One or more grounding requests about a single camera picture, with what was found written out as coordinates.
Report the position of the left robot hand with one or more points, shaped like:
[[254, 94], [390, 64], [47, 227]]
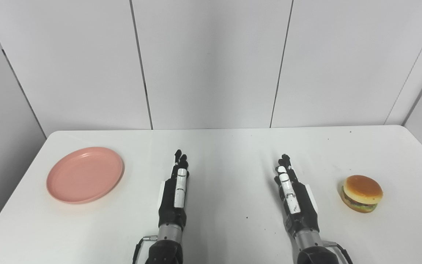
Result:
[[172, 205]]

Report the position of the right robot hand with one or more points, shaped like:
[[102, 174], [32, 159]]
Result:
[[299, 205]]

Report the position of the pink round plate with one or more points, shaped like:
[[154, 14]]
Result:
[[85, 175]]

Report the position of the toy hamburger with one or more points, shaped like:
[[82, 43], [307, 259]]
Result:
[[362, 193]]

